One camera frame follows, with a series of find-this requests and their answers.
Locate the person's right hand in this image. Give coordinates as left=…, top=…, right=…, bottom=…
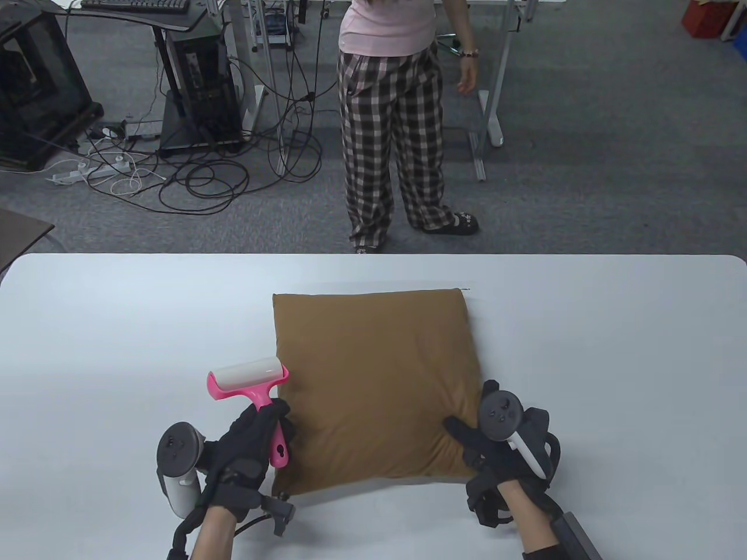
left=444, top=380, right=561, bottom=489

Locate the person's left hand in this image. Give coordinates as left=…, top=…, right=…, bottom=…
left=201, top=398, right=295, bottom=523

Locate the pink lint roller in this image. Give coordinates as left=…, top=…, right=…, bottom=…
left=207, top=358, right=291, bottom=469

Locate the brown square pillow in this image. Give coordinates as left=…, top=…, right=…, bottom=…
left=271, top=289, right=484, bottom=496

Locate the person's left forearm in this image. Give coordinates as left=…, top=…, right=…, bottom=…
left=190, top=505, right=237, bottom=560

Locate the person's right forearm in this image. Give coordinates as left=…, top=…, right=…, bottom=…
left=496, top=481, right=561, bottom=560

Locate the black and white controller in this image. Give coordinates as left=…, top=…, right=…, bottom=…
left=156, top=422, right=208, bottom=519
left=479, top=391, right=554, bottom=480

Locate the black wrist box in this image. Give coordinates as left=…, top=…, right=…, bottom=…
left=551, top=510, right=602, bottom=560

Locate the dark brown table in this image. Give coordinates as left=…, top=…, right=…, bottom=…
left=0, top=209, right=55, bottom=275

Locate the white power strip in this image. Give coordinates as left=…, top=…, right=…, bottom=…
left=47, top=157, right=132, bottom=186

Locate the white desk leg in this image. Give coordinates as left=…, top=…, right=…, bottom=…
left=222, top=0, right=267, bottom=136
left=477, top=0, right=526, bottom=148

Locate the grey power strip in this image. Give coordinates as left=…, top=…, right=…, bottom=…
left=88, top=120, right=163, bottom=141

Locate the black computer tower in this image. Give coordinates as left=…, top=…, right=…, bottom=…
left=166, top=29, right=243, bottom=146

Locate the black glass computer case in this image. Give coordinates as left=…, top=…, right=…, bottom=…
left=0, top=9, right=104, bottom=172

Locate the black desk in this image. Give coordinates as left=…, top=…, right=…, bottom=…
left=36, top=0, right=246, bottom=159

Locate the black keyboard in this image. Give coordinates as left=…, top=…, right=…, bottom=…
left=81, top=0, right=191, bottom=13

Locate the red box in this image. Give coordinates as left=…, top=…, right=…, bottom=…
left=682, top=0, right=741, bottom=39

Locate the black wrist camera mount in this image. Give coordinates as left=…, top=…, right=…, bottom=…
left=257, top=495, right=297, bottom=537
left=466, top=475, right=514, bottom=529

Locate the tangle of black cables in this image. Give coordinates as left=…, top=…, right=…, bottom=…
left=64, top=0, right=351, bottom=215

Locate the silver aluminium rail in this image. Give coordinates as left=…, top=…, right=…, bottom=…
left=469, top=131, right=487, bottom=182

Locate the white cable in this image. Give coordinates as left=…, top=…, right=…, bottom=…
left=111, top=166, right=167, bottom=196

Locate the silver aluminium post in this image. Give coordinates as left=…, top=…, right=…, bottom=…
left=251, top=0, right=288, bottom=176

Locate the white shelf frame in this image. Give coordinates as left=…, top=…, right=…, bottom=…
left=720, top=0, right=747, bottom=43

